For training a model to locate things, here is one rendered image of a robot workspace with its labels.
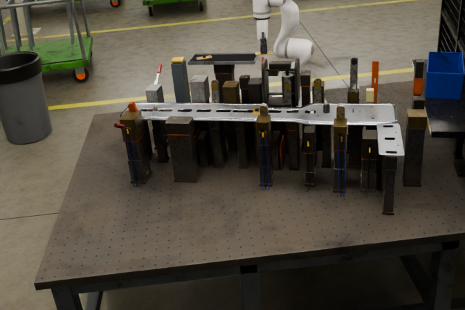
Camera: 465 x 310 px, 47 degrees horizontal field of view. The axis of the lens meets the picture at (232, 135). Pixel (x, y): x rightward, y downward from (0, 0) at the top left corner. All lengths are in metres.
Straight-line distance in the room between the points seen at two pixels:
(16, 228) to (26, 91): 1.42
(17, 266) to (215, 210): 1.58
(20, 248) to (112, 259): 1.56
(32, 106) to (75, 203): 2.40
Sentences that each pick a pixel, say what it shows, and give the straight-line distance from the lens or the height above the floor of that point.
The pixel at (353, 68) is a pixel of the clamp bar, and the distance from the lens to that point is 2.73.
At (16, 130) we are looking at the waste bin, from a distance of 5.13.
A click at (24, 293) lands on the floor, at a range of 3.45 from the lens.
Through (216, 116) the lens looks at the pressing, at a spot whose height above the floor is 1.00.
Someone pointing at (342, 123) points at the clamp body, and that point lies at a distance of 2.43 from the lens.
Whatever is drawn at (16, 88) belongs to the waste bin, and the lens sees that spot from 4.95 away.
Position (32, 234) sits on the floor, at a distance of 3.90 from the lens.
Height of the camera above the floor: 2.12
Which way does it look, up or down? 27 degrees down
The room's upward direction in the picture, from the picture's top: 5 degrees counter-clockwise
